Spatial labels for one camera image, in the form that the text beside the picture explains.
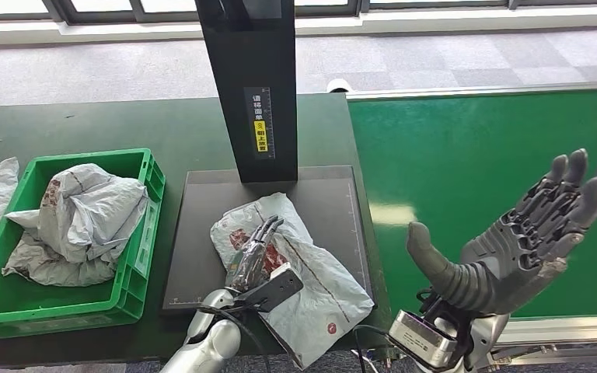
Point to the black inbound scanning machine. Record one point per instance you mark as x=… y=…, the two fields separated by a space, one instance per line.
x=329 y=216

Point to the dark window frame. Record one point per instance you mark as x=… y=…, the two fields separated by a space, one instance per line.
x=103 y=18

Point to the yellow and white column label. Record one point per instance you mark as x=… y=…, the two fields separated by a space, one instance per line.
x=261 y=136

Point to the white roll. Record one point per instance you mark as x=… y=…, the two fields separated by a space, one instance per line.
x=337 y=86

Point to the green conveyor belt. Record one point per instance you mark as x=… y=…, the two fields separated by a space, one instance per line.
x=458 y=154

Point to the green plastic crate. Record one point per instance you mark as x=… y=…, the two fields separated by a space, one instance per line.
x=118 y=162

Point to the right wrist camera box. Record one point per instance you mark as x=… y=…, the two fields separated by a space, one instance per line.
x=419 y=337

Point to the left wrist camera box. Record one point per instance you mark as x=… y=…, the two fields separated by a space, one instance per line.
x=278 y=291

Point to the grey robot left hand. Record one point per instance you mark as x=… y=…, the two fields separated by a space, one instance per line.
x=249 y=267

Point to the aluminium conveyor side rail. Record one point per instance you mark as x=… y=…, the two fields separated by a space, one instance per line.
x=561 y=329
x=484 y=91

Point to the metal conveyor support bracket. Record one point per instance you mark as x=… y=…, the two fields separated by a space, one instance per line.
x=561 y=358

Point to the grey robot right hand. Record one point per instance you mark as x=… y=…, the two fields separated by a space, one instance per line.
x=504 y=278

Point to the grey parcel bag red print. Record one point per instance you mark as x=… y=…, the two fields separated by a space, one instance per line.
x=319 y=298
x=97 y=216

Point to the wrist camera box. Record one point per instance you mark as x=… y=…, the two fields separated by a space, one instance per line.
x=419 y=337
x=278 y=291

